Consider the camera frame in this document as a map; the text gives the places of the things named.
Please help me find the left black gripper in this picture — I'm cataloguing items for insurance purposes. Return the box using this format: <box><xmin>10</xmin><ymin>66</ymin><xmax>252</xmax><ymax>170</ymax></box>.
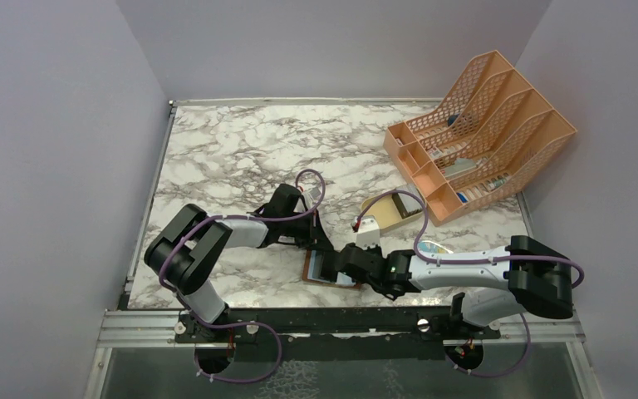
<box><xmin>281</xmin><ymin>208</ymin><xmax>334</xmax><ymax>252</ymax></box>

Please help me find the stack of credit cards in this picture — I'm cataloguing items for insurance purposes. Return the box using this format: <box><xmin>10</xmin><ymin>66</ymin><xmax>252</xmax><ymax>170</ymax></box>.
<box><xmin>392</xmin><ymin>193</ymin><xmax>423</xmax><ymax>219</ymax></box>

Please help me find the beige oval tray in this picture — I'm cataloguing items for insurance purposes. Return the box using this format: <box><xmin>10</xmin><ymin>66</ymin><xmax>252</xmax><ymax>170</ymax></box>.
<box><xmin>367</xmin><ymin>195</ymin><xmax>424</xmax><ymax>234</ymax></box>

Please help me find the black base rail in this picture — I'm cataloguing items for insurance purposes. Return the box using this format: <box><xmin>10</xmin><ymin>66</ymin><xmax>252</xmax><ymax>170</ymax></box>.
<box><xmin>174</xmin><ymin>306</ymin><xmax>500</xmax><ymax>378</ymax></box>

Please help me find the brown leather card holder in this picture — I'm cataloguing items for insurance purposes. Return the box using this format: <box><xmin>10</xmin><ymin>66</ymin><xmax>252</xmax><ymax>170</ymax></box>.
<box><xmin>302</xmin><ymin>249</ymin><xmax>361</xmax><ymax>289</ymax></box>

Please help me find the orange plastic file organizer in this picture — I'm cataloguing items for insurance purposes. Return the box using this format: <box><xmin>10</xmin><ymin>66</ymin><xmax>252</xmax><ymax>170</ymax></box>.
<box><xmin>384</xmin><ymin>51</ymin><xmax>577</xmax><ymax>226</ymax></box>

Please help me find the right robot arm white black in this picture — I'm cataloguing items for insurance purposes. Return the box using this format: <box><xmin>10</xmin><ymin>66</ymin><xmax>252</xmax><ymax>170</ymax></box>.
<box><xmin>321</xmin><ymin>235</ymin><xmax>579</xmax><ymax>338</ymax></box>

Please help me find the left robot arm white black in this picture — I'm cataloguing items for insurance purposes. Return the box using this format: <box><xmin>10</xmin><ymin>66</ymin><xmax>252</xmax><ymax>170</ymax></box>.
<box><xmin>144</xmin><ymin>184</ymin><xmax>334</xmax><ymax>342</ymax></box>

